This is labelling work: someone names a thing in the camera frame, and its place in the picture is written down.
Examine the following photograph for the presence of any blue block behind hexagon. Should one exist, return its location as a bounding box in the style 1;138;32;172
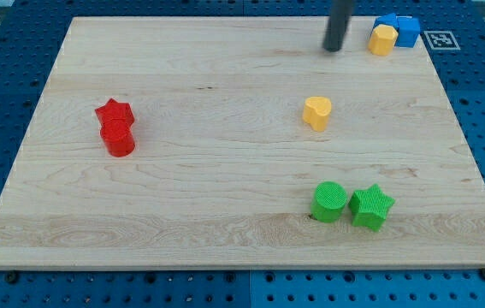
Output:
373;13;399;30

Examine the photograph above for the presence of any black white fiducial marker tag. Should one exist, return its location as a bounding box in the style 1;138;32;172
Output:
423;30;460;50

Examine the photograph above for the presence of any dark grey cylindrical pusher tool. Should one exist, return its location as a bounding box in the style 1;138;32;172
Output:
322;0;355;52

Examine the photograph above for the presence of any light wooden board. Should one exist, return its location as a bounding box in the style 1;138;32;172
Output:
0;16;485;271

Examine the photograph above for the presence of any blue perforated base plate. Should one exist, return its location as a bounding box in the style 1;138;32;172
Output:
0;0;485;307

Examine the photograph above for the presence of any red cylinder block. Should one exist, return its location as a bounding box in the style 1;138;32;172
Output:
100;120;135;157

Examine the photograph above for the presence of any blue cube block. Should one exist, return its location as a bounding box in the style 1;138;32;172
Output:
395;16;421;48

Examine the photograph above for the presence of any yellow heart block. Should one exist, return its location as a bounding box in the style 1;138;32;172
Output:
302;96;332;132

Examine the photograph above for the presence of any green star block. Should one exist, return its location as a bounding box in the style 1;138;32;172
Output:
348;184;395;232

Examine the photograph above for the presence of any yellow hexagon block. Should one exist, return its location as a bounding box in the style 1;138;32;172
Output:
368;24;399;56

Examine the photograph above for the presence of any green cylinder block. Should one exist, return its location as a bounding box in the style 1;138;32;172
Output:
311;181;347;223

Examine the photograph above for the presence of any red star block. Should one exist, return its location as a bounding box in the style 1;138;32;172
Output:
95;98;135;128

